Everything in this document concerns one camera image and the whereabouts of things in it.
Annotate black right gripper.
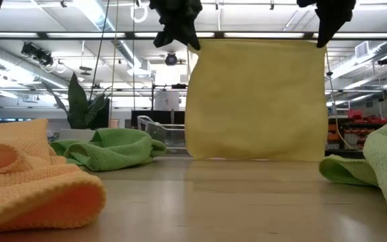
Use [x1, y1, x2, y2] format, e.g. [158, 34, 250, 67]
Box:
[296, 0, 357, 48]

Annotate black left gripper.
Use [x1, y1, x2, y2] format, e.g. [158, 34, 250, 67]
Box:
[148, 0, 204, 50]

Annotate clear plastic bin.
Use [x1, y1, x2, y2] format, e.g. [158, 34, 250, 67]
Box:
[137, 115, 187, 156]

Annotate yellow microfiber towel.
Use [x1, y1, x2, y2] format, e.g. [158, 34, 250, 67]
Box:
[184, 38, 329, 161]

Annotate dark green microfiber towel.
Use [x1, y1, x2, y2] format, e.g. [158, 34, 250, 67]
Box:
[50, 127, 167, 172]

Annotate orange microfiber towel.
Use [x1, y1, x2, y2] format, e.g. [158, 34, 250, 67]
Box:
[0, 118, 107, 235]

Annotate round black ceiling light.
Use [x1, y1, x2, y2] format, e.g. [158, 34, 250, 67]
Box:
[165, 52, 179, 67]

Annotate black partition screen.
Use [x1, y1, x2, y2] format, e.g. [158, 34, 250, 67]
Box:
[131, 110, 186, 149]

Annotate shelf with red bins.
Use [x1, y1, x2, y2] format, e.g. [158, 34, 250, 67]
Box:
[327, 109, 387, 152]

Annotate green plant in white pot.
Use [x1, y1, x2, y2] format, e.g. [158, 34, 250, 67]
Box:
[43, 72, 112, 143]

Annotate yellow hanging cable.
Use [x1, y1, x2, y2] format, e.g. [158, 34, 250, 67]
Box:
[325, 46, 356, 151]

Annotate white cable loop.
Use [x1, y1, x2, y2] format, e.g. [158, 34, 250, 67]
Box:
[130, 2, 150, 24]

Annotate tan hanging cable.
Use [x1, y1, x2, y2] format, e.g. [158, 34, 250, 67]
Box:
[108, 0, 120, 129]

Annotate black hanging cable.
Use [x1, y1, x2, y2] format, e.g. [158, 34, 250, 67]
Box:
[89, 0, 111, 92]

